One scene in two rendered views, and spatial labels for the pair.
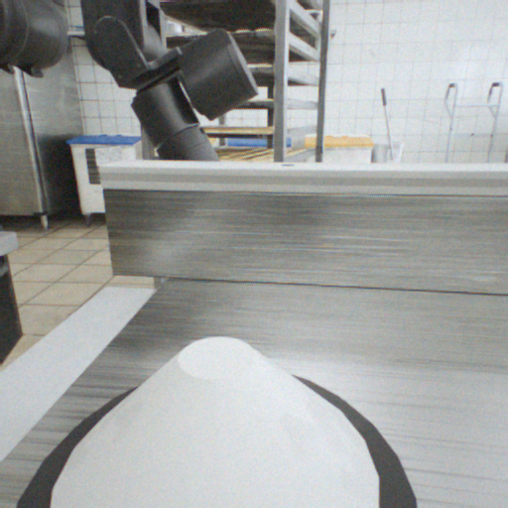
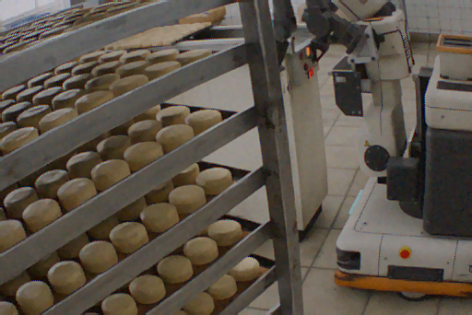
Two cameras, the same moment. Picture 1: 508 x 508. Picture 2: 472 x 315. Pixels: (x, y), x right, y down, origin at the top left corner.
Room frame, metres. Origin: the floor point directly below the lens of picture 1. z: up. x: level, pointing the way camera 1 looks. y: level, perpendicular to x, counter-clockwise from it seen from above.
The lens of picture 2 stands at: (2.07, 0.59, 1.30)
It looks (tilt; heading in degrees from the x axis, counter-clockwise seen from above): 24 degrees down; 204
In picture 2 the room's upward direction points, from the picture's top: 9 degrees counter-clockwise
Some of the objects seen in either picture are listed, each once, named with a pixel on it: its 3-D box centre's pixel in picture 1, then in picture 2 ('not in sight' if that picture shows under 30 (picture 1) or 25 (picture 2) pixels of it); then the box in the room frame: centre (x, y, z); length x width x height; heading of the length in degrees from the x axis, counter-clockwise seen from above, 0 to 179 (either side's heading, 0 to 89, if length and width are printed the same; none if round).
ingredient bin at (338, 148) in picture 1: (333, 181); not in sight; (3.68, -0.67, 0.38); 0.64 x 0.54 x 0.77; 173
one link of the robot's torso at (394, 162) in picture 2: not in sight; (391, 165); (0.36, 0.44, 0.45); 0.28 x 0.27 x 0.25; 173
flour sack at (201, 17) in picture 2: not in sight; (201, 15); (-3.43, -1.95, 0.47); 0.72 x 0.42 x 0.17; 1
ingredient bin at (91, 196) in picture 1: (117, 178); not in sight; (3.82, 1.27, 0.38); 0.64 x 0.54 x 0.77; 179
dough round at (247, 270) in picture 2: not in sight; (243, 269); (1.42, 0.29, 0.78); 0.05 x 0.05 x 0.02
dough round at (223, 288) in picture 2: not in sight; (220, 286); (1.47, 0.26, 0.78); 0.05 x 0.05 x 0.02
